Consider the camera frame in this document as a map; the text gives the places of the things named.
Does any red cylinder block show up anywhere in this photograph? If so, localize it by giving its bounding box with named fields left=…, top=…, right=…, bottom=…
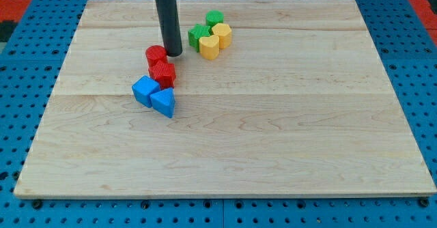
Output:
left=145, top=45, right=168, bottom=68

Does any blue triangle block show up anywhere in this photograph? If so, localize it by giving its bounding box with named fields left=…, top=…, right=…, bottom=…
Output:
left=150, top=87, right=175, bottom=118

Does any yellow heart block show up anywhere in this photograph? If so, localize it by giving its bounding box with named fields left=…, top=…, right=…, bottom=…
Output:
left=199, top=35, right=220, bottom=60

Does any red hexagon block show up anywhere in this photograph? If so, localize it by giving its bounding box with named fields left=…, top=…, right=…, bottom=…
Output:
left=148, top=61, right=176, bottom=89

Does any yellow hexagon block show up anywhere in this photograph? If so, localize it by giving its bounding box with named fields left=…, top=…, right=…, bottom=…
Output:
left=212, top=23, right=233, bottom=49

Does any green star block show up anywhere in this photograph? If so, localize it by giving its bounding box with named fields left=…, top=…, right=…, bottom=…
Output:
left=188, top=24, right=211, bottom=52

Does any blue cube block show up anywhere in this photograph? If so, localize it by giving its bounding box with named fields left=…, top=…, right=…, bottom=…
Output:
left=132, top=76, right=160, bottom=108

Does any light wooden board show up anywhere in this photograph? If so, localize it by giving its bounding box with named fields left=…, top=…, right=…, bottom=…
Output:
left=14, top=0, right=436, bottom=199

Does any green cylinder block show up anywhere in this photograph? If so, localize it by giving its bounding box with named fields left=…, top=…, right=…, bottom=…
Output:
left=205, top=10, right=224, bottom=27

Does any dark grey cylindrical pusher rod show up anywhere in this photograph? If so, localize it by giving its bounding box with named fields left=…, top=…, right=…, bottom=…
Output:
left=155, top=0, right=183, bottom=57

